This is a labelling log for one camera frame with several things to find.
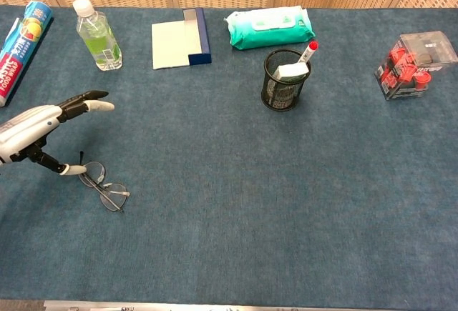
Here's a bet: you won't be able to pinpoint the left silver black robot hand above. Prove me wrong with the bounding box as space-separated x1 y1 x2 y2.
0 89 116 177

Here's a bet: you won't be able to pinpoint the thin-framed eyeglasses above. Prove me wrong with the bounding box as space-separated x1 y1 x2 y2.
77 150 131 214

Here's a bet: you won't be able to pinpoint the plastic food wrap box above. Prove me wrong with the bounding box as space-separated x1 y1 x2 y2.
0 0 54 108

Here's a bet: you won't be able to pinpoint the clear bottle with green label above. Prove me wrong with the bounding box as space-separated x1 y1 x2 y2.
72 0 123 72

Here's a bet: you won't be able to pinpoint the open blue and grey box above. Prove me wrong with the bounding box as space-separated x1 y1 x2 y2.
151 6 213 71

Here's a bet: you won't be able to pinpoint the blue felt table cloth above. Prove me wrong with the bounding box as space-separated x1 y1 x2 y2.
0 4 458 310

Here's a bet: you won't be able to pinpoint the black mesh pen holder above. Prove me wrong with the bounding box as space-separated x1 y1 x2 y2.
260 48 312 112

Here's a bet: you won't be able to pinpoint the green wet wipes pack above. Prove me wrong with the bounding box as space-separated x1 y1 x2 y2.
224 5 316 51

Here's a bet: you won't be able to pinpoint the white eraser block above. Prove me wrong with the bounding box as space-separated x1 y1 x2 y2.
273 62 311 83

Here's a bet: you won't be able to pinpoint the white marker with red cap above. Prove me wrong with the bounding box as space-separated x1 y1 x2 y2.
296 40 319 65

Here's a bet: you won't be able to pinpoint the clear box of red items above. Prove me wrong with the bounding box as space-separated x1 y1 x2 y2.
374 31 458 102

